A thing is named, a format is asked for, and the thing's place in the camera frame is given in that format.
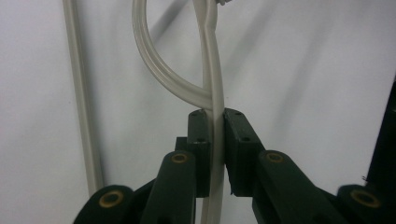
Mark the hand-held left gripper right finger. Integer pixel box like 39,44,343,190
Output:
223,107,266,198

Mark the dark upright object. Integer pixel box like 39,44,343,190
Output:
365,74,396,189

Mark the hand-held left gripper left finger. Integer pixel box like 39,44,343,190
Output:
175,108,214,199

